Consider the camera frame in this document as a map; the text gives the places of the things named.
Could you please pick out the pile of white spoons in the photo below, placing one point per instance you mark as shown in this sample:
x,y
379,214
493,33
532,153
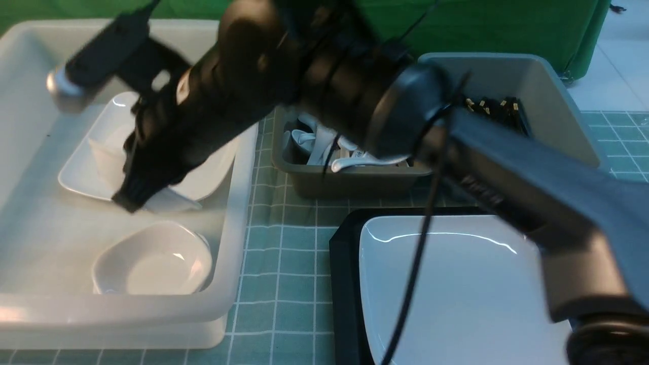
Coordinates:
x,y
324,147

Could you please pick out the small white dish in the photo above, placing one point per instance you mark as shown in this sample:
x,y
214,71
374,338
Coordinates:
x,y
110,158

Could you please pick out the white square plate in tub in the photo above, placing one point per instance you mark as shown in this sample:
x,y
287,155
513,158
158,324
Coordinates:
x,y
81,173

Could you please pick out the brown plastic spoon bin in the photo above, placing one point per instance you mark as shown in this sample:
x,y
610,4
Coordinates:
x,y
363,182

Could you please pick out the grey-blue plastic chopstick bin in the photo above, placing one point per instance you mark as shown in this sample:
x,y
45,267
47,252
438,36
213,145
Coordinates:
x,y
552,114

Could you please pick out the pile of black chopsticks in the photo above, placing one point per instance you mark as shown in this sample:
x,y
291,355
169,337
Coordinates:
x,y
508,111

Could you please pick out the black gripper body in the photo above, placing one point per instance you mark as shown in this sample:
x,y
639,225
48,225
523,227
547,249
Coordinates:
x,y
156,149

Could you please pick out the green checkered tablecloth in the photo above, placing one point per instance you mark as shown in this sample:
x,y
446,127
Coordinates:
x,y
283,311

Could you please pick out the black serving tray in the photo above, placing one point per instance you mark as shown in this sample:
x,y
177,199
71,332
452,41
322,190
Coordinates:
x,y
345,284

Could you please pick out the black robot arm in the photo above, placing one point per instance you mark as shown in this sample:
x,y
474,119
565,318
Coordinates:
x,y
591,228

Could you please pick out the large white plastic tub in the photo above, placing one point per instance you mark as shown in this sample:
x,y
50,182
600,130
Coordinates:
x,y
30,50

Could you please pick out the large white square rice plate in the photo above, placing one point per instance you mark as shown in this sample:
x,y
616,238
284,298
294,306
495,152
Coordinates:
x,y
466,294

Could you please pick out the green backdrop cloth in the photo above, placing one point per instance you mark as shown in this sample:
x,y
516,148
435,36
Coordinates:
x,y
562,32

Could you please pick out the small white bowl in tub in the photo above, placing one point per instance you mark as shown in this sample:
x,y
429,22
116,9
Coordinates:
x,y
163,259

